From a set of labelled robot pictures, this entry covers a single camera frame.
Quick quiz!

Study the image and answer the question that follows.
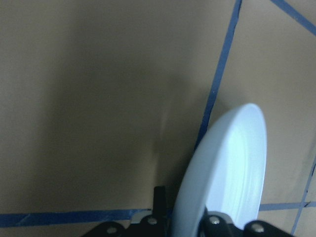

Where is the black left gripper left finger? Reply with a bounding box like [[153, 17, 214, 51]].
[[82, 213, 168, 237]]

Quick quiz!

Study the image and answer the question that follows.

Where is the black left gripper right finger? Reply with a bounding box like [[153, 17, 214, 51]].
[[198, 208, 293, 237]]

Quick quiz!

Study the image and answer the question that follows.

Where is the blue plate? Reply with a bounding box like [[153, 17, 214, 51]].
[[170, 104, 267, 237]]

